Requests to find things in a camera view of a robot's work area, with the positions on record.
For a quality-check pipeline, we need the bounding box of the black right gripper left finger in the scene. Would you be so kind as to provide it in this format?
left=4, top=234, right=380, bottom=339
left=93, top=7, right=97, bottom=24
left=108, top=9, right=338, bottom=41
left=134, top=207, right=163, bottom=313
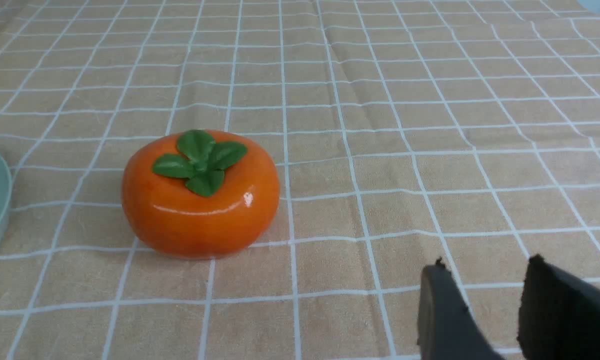
left=418, top=258, right=503, bottom=360

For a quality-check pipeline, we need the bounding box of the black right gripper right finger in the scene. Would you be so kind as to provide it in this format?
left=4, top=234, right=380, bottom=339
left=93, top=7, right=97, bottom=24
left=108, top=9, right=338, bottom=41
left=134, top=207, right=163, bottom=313
left=517, top=254, right=600, bottom=360

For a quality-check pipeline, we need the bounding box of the beige checked tablecloth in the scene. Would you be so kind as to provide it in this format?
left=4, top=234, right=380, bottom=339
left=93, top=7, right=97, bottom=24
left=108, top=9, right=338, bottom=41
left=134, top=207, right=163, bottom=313
left=0, top=0, right=600, bottom=360

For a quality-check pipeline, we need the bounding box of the orange persimmon with green leaves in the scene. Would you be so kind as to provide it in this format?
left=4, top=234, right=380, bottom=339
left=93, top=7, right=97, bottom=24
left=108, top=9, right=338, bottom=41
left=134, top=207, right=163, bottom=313
left=121, top=129, right=280, bottom=260

